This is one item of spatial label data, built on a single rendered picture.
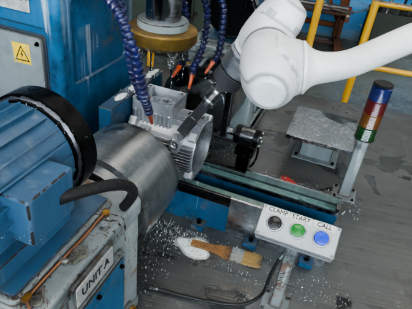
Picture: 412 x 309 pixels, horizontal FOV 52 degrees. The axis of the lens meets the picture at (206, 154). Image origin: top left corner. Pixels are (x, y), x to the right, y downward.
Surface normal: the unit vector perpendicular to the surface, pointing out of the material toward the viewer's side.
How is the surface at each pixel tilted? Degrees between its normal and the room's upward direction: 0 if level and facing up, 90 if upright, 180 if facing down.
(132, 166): 32
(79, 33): 90
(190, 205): 90
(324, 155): 90
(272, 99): 100
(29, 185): 0
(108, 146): 2
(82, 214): 0
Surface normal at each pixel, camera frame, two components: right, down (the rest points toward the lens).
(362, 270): 0.11, -0.83
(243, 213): -0.36, 0.48
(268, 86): -0.25, 0.70
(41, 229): 0.93, 0.28
